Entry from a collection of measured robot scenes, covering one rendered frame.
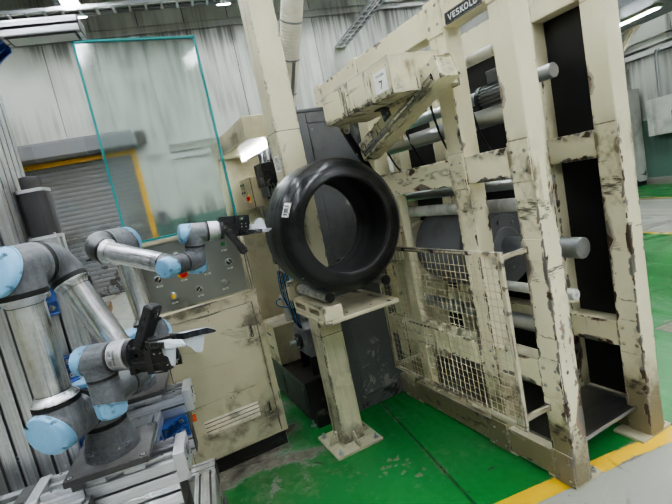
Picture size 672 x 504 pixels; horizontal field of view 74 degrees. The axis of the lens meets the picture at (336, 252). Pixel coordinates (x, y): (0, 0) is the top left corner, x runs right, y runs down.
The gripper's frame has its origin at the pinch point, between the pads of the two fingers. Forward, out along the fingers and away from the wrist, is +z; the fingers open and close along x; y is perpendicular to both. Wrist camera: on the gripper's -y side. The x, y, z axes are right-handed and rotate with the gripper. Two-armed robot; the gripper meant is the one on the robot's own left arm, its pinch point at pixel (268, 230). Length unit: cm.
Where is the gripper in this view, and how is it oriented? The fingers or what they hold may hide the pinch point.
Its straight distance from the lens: 186.2
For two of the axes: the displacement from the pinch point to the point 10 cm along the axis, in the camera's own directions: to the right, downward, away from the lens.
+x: -4.3, -0.4, 9.0
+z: 9.0, -1.2, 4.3
